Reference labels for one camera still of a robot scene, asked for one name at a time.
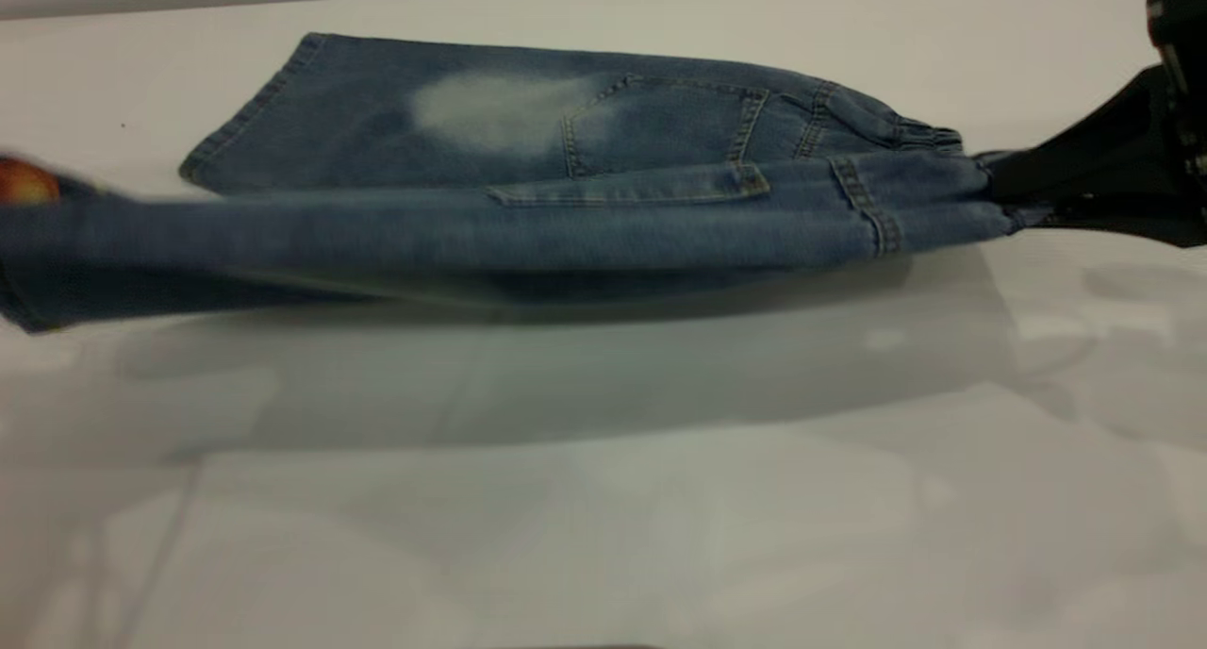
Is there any white-scuffed black right gripper finger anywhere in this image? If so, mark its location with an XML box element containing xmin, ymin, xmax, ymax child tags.
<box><xmin>1027</xmin><ymin>195</ymin><xmax>1207</xmax><ymax>249</ymax></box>

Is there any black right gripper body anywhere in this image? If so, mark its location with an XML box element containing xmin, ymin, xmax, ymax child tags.
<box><xmin>1146</xmin><ymin>0</ymin><xmax>1207</xmax><ymax>198</ymax></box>

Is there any blue denim shorts basketball print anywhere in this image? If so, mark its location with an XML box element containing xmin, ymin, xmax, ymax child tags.
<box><xmin>0</xmin><ymin>31</ymin><xmax>1031</xmax><ymax>335</ymax></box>

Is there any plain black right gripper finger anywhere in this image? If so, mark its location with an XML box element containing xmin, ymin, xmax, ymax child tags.
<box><xmin>975</xmin><ymin>63</ymin><xmax>1181</xmax><ymax>203</ymax></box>

